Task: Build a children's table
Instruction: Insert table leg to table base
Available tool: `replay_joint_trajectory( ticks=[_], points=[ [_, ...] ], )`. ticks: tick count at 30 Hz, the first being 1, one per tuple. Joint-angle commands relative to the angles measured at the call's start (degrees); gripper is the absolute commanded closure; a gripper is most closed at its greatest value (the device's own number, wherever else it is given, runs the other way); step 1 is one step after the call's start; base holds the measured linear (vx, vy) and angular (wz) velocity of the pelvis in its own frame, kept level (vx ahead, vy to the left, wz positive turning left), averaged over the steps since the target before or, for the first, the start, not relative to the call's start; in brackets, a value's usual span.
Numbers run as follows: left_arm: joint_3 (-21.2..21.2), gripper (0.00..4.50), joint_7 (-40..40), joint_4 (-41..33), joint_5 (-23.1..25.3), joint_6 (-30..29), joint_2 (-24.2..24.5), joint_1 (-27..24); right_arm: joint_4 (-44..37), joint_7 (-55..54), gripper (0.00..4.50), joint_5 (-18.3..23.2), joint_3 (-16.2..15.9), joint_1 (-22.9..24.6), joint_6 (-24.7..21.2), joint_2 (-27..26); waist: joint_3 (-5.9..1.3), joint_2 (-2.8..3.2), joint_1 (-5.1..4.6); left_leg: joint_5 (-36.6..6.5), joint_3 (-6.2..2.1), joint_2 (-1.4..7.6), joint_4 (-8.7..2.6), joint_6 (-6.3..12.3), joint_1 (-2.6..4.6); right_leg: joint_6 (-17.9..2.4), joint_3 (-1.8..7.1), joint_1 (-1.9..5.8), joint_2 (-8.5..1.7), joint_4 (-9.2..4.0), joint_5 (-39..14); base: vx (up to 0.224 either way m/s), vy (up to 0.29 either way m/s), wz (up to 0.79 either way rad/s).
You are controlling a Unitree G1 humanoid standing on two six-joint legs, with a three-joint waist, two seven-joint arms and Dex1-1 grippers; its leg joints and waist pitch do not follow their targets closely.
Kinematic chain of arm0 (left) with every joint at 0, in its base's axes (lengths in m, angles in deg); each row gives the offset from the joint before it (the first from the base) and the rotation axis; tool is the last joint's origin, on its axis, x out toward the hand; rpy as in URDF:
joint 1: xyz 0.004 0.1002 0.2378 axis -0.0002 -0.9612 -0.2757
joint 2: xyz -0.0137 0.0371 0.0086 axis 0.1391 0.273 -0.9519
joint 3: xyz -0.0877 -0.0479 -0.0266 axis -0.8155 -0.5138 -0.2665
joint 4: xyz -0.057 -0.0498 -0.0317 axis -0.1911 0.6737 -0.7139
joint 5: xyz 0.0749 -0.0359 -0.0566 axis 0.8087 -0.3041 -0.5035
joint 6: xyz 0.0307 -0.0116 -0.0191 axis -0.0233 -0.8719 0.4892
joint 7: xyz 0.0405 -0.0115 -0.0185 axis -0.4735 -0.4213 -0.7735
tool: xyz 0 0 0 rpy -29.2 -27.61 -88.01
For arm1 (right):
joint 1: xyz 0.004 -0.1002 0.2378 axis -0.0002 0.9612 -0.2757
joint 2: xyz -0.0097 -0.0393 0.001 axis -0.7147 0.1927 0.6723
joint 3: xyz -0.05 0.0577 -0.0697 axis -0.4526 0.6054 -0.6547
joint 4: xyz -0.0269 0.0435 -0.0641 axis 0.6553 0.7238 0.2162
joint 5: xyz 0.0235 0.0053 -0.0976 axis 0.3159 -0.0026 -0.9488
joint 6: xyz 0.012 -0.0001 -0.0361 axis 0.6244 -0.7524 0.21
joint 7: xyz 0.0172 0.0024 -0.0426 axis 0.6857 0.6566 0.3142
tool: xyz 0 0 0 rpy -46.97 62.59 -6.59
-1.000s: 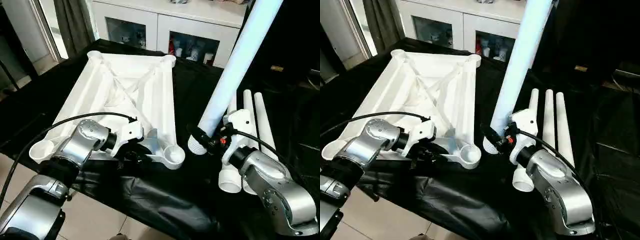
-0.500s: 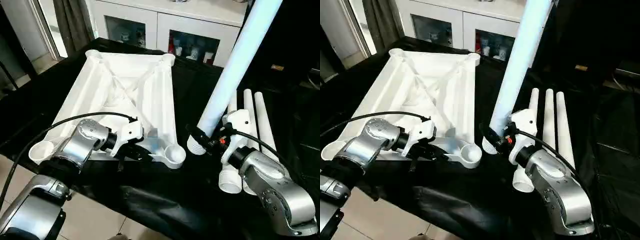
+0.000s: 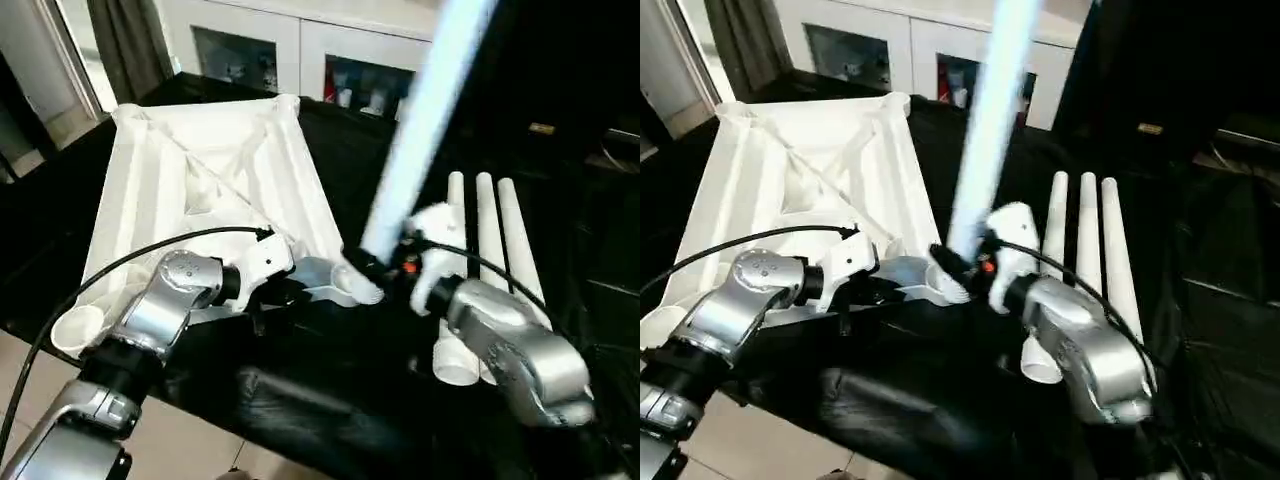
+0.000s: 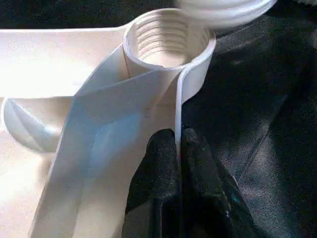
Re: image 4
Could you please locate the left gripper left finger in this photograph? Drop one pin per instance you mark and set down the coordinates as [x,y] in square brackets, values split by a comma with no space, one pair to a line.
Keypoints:
[153,186]

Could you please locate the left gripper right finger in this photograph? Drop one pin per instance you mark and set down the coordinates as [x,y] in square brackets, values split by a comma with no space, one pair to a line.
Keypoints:
[205,193]

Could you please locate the white plastic table top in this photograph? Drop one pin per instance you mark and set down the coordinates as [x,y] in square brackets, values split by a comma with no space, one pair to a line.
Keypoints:
[99,124]

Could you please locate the white plastic table leg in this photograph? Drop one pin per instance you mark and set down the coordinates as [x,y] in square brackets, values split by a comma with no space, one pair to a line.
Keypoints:
[223,12]

